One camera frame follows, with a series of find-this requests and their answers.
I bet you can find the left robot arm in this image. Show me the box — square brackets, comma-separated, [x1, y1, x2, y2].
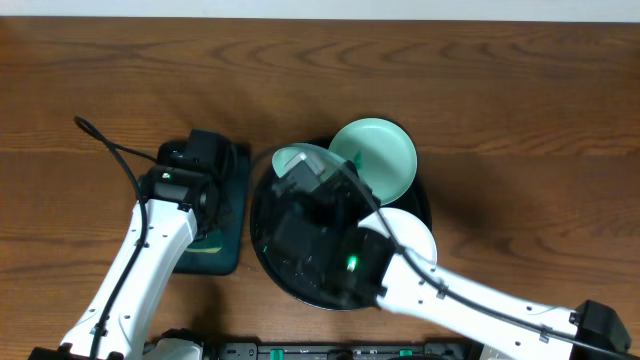
[29, 130, 248, 360]

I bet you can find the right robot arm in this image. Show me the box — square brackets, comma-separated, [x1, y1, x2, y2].
[251, 162, 630, 359]

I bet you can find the mint plate top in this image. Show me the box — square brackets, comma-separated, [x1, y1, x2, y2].
[329, 118, 418, 205]

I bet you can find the black rectangular tray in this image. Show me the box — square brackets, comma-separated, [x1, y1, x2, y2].
[174, 144, 250, 276]

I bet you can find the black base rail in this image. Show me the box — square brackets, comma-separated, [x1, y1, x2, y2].
[143, 329, 482, 360]

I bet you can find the green yellow sponge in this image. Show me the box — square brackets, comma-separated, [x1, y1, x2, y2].
[186, 231, 224, 254]

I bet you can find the white plate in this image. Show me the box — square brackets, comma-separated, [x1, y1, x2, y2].
[358, 207, 437, 267]

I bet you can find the mint plate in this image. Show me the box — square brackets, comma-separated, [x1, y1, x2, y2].
[271, 143, 346, 183]
[329, 118, 418, 205]

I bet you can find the black round tray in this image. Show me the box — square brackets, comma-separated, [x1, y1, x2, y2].
[250, 138, 432, 311]

